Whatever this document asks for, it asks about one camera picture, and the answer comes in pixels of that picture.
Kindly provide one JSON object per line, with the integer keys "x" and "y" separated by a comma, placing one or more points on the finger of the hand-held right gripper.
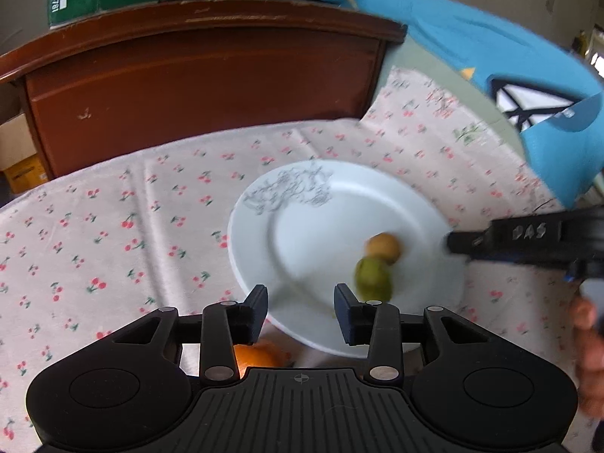
{"x": 467, "y": 243}

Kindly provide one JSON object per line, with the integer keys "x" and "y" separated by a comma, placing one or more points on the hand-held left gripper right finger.
{"x": 342, "y": 311}

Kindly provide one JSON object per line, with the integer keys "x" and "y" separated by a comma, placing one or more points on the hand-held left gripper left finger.
{"x": 257, "y": 311}

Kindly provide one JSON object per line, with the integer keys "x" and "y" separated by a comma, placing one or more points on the green jujube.
{"x": 373, "y": 281}

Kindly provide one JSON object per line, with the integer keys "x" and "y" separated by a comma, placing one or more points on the small orange mandarin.
{"x": 259, "y": 356}

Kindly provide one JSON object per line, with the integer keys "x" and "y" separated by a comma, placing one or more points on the brown longan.
{"x": 383, "y": 247}

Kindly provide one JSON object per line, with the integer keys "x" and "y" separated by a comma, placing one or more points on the white plate with grey print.
{"x": 330, "y": 226}

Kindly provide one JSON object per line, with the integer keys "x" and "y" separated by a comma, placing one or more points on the person's right hand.
{"x": 590, "y": 368}

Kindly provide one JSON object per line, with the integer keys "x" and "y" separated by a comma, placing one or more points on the cherry print cloth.
{"x": 141, "y": 222}

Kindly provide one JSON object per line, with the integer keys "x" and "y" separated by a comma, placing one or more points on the window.
{"x": 595, "y": 52}

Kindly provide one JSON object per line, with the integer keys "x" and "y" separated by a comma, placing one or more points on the blue printed blanket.
{"x": 472, "y": 37}

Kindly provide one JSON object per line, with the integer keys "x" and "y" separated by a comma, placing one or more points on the brown wooden headboard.
{"x": 188, "y": 80}

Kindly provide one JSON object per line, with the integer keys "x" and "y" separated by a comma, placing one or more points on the brown cardboard box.
{"x": 21, "y": 170}

